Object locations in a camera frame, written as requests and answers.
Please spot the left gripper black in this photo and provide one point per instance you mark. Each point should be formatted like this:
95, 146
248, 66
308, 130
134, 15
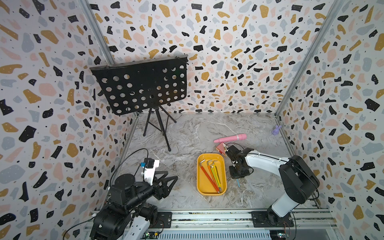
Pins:
163, 191

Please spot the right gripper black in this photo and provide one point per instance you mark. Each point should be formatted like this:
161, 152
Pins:
243, 174

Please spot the yellow hex key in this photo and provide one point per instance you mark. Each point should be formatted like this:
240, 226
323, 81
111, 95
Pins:
215, 174

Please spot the orange hex key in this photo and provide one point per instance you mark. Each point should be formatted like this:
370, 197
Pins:
212, 175

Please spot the red hex key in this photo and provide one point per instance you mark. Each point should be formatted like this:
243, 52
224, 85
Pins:
208, 176

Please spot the yellow plastic storage box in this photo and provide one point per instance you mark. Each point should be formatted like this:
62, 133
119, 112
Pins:
203, 185

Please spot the green hex key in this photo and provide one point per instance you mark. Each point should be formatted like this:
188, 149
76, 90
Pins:
216, 174

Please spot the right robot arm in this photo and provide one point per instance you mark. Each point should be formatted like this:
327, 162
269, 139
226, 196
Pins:
298, 179

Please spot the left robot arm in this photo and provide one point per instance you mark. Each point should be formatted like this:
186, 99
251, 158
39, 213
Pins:
126, 207

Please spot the pink cylindrical tube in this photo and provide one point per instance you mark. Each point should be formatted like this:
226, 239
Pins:
238, 137

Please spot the small purple toy figure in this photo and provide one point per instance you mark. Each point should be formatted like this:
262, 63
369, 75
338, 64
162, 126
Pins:
276, 130

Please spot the black perforated music stand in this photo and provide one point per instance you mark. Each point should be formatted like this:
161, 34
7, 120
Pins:
144, 85

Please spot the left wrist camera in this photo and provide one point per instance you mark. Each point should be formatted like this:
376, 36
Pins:
149, 170

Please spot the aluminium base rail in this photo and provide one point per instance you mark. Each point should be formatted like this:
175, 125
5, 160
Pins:
233, 224

